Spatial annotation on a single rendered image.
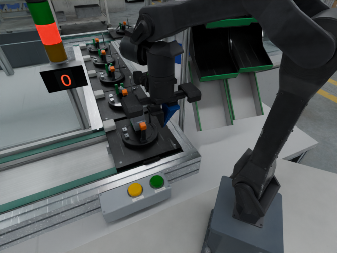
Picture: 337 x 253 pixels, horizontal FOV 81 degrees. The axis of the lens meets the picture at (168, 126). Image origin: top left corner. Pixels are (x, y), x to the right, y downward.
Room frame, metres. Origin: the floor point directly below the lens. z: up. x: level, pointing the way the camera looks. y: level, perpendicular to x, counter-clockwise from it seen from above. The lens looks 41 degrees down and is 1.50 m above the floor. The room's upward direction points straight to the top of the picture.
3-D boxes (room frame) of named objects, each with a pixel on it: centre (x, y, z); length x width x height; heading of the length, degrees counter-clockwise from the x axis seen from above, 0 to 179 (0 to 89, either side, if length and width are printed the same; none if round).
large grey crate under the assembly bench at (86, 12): (5.74, 2.06, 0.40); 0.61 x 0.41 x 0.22; 113
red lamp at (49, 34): (0.58, 0.33, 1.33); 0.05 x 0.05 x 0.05
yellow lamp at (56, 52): (0.58, 0.33, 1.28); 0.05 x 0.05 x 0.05
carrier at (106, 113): (0.78, 0.21, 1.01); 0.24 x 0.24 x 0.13; 24
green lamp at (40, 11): (0.58, 0.33, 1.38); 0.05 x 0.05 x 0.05
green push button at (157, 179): (0.35, 0.04, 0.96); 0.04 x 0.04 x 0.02
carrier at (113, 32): (1.89, 0.40, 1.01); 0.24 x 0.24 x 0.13; 24
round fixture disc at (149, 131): (0.55, 0.11, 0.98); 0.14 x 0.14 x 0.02
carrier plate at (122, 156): (0.55, 0.11, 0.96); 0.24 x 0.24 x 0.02; 24
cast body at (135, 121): (0.56, 0.12, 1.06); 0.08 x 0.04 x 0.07; 24
